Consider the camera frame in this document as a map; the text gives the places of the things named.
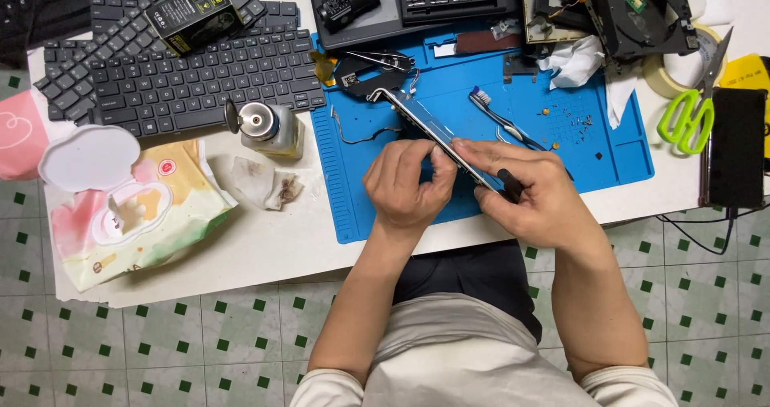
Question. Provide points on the person's left hand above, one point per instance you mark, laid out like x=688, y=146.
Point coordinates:
x=400, y=190

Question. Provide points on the person's right hand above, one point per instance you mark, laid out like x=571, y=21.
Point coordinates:
x=541, y=202

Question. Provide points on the silver smartphone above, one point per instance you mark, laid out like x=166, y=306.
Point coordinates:
x=421, y=118

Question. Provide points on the blue silicone repair mat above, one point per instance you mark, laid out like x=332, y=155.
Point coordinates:
x=541, y=166

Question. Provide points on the scatter of tiny screws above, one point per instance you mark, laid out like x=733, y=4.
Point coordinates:
x=577, y=124

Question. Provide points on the blue white toothbrush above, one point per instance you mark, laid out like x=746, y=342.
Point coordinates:
x=499, y=118

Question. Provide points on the person's black shorts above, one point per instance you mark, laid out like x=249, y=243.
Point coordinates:
x=469, y=274

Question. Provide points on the black pointed tweezers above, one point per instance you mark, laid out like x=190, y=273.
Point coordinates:
x=382, y=59

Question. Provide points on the flat white tissue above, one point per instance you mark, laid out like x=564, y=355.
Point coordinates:
x=619, y=94

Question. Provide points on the dirty used wipe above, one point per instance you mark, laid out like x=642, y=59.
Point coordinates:
x=264, y=181

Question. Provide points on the glass alcohol dispenser bottle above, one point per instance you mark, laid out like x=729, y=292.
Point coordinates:
x=270, y=129

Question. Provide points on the yellow tape piece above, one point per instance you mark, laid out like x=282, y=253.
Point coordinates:
x=323, y=67

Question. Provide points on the crumpled white tissue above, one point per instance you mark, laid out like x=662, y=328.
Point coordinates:
x=574, y=61

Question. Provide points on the black screwdriver kit case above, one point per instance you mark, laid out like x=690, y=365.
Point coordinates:
x=385, y=31

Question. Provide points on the brown strip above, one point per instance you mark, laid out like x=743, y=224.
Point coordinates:
x=478, y=42

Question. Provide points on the person's beige shirt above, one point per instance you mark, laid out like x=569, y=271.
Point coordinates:
x=469, y=359

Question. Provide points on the masking tape roll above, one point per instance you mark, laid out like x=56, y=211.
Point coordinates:
x=668, y=76

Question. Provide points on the black flashlight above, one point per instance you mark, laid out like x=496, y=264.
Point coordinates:
x=349, y=3

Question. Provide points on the black smartphone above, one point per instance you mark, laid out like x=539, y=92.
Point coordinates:
x=734, y=148

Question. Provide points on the disassembled black optical drive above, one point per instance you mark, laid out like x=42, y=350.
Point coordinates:
x=643, y=16

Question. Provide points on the large black laptop keyboard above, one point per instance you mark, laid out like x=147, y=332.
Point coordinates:
x=198, y=82

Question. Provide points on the yellow packet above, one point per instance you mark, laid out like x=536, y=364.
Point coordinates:
x=746, y=70

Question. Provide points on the pastel wet wipes pack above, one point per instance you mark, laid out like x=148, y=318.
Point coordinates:
x=132, y=214

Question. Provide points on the black box yellow print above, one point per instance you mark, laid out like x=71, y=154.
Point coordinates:
x=195, y=16

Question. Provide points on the pink pouch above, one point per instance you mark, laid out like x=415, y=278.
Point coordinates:
x=18, y=136

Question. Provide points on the black desktop keyboard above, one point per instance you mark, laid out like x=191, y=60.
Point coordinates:
x=42, y=4

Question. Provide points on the small grey metal bracket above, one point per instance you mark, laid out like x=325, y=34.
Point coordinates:
x=518, y=67

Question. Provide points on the bare metal device frame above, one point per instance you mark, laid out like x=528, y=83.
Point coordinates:
x=550, y=28

